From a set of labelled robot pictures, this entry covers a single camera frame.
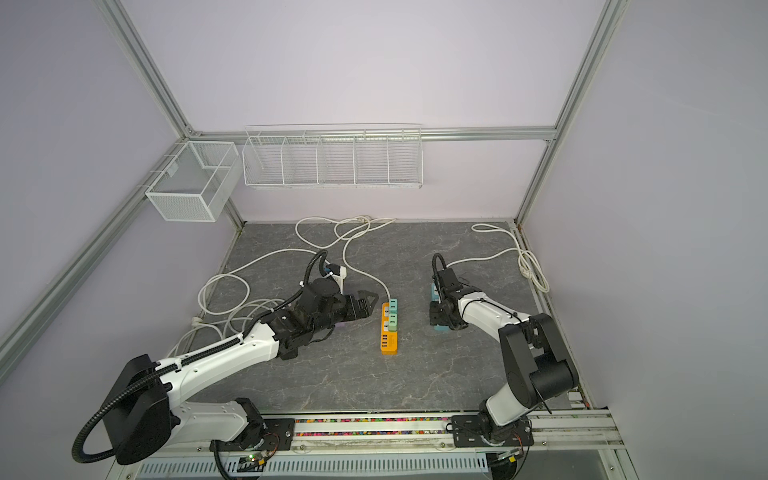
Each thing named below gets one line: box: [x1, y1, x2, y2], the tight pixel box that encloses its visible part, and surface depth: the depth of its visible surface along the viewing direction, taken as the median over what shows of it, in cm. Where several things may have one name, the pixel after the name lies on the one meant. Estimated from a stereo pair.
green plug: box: [388, 313, 398, 332], surface depth 88 cm
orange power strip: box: [380, 302, 398, 356], surface depth 88 cm
